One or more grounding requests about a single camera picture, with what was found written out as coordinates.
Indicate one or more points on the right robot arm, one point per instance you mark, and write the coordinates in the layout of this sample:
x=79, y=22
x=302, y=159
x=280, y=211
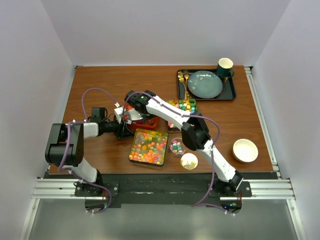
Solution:
x=194, y=132

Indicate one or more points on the gold spoon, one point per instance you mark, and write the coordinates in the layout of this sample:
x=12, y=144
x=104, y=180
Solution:
x=186, y=77

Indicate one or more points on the gold jar lid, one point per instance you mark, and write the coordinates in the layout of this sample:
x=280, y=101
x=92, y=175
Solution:
x=189, y=161

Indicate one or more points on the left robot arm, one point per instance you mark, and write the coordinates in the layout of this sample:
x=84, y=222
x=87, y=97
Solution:
x=65, y=148

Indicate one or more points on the aluminium frame rail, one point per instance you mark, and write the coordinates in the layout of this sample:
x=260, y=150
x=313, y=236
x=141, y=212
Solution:
x=63, y=188

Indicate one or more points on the blue ceramic plate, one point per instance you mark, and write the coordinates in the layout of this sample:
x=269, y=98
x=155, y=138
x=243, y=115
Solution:
x=204, y=84

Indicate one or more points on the clear plastic jar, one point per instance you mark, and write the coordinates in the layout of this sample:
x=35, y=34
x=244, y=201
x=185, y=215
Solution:
x=177, y=147

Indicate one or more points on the dark green cup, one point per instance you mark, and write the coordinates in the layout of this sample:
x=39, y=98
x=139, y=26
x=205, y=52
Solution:
x=225, y=68

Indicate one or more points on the candy tin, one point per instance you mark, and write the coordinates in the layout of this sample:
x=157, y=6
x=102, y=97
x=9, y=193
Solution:
x=188, y=105
x=149, y=147

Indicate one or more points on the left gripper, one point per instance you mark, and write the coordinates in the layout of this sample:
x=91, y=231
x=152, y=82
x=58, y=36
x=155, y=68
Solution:
x=123, y=131

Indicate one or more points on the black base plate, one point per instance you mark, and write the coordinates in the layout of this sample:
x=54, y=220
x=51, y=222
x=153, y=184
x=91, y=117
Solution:
x=168, y=189

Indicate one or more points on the orange candy box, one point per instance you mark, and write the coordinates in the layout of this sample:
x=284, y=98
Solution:
x=150, y=124

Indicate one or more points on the white paper bowl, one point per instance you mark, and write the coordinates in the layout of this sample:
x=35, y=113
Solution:
x=245, y=151

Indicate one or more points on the gold fork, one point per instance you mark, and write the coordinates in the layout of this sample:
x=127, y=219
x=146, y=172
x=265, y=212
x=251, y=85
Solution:
x=183, y=81

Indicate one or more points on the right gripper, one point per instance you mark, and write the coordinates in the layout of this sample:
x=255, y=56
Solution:
x=144, y=118

